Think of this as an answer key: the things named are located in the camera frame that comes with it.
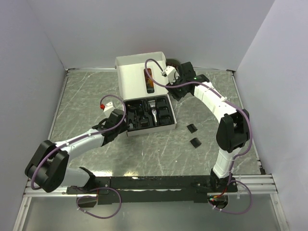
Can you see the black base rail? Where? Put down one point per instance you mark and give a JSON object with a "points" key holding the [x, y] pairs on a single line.
{"points": [[155, 188]]}

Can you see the black cleaning brush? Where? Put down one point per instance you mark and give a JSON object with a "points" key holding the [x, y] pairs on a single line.
{"points": [[136, 119]]}

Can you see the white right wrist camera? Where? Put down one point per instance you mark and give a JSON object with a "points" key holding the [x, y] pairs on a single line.
{"points": [[169, 72]]}

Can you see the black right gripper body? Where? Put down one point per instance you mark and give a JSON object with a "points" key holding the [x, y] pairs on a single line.
{"points": [[177, 93]]}

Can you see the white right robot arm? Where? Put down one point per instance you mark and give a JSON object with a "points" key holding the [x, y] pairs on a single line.
{"points": [[233, 130]]}

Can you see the silver hair clipper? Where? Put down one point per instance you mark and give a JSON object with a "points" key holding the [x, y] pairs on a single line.
{"points": [[153, 109]]}

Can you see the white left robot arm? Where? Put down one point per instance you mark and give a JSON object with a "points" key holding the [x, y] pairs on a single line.
{"points": [[48, 168]]}

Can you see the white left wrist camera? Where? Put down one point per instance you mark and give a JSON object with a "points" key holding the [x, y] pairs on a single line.
{"points": [[107, 108]]}

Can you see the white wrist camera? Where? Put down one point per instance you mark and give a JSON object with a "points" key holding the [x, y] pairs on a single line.
{"points": [[169, 72], [107, 108]]}

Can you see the grey fruit tray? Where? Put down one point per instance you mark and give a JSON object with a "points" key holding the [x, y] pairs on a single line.
{"points": [[173, 62]]}

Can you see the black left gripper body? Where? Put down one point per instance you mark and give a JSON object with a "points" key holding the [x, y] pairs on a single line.
{"points": [[121, 128]]}

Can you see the white hair clipper box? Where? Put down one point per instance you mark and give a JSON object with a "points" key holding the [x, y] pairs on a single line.
{"points": [[131, 71]]}

